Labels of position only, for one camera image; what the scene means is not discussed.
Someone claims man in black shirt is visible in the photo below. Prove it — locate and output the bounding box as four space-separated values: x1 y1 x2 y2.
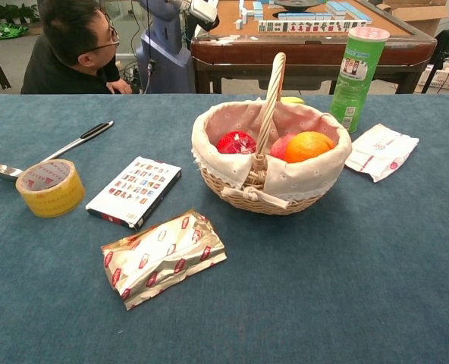
20 0 133 95

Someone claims pink peach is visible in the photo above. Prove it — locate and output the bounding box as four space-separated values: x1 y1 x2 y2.
270 133 297 161

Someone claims green cylindrical chips can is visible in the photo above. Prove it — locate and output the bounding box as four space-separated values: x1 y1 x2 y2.
329 26 391 134

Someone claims blue table cloth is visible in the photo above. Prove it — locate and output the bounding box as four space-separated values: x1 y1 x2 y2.
0 93 449 364

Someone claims row of mahjong tiles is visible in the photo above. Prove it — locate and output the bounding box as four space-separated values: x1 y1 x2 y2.
258 19 369 34

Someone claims black tripod leg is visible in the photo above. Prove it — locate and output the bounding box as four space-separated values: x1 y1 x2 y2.
421 0 449 95

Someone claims yellow packing tape roll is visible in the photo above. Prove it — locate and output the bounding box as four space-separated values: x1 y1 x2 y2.
15 158 86 218

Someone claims white plastic crate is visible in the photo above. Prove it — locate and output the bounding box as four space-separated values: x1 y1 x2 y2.
417 62 449 93

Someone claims brown mahjong table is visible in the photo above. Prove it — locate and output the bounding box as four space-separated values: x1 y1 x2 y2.
190 0 438 95

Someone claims steel spoon with black handle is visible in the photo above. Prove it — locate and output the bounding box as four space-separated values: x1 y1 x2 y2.
0 121 115 183

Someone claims orange fruit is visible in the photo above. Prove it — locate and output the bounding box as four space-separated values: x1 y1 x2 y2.
284 130 336 164

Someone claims wicker basket with cloth liner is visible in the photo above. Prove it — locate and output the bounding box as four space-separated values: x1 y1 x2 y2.
191 52 353 216

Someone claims green plastic bag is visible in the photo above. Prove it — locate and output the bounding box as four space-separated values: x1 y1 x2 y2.
0 23 29 42

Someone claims white snack packet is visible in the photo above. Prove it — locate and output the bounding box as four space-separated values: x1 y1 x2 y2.
344 123 420 184

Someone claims gold foil snack bag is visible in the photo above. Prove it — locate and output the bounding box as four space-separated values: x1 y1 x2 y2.
101 208 228 311

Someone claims cardboard box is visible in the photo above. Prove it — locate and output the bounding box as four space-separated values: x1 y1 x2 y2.
376 0 449 37

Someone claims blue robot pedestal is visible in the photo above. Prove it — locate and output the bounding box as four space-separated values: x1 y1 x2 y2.
134 0 196 95

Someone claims white card box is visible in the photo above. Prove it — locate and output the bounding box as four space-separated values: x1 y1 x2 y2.
85 155 183 231

